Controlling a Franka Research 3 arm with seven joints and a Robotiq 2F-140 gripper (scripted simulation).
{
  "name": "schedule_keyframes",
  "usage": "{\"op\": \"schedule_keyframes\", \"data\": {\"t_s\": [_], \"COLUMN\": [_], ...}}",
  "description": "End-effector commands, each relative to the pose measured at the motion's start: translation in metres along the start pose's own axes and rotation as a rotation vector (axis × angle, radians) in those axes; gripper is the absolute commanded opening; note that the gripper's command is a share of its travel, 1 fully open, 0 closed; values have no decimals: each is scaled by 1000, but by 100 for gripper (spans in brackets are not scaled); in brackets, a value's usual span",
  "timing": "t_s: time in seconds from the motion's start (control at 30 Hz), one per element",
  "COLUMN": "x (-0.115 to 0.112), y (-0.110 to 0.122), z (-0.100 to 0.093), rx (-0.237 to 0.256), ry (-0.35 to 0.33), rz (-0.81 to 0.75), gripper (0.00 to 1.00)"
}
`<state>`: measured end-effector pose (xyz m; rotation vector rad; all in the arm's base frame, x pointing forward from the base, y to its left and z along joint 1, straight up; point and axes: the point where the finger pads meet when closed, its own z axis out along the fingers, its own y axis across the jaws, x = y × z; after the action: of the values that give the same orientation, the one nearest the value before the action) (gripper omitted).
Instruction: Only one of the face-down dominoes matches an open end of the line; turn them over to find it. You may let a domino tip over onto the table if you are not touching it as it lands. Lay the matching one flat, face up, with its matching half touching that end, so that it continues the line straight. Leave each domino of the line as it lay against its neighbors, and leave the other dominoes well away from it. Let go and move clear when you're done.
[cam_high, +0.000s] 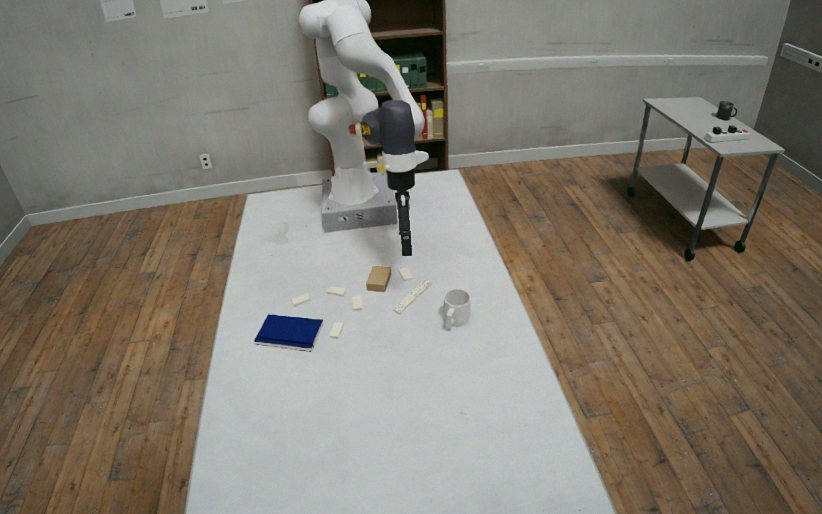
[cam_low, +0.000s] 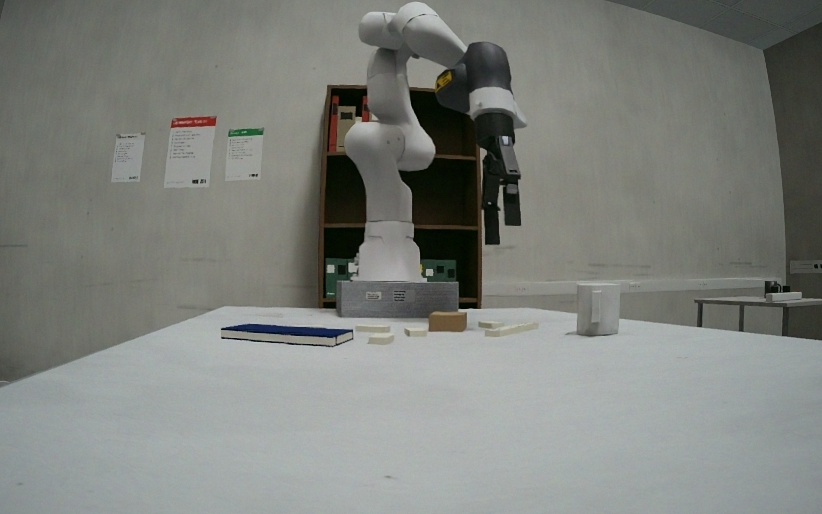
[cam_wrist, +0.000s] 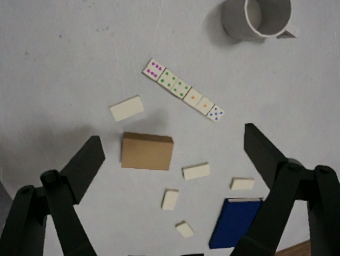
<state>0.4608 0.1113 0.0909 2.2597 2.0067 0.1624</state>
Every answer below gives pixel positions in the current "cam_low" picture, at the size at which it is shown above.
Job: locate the brown rectangular box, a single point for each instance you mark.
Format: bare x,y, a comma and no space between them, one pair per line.
452,322

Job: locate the grey mug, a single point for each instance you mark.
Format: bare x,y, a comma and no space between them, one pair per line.
588,309

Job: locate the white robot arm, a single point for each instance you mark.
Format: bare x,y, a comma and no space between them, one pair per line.
479,72

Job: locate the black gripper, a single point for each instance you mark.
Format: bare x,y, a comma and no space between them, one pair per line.
491,128

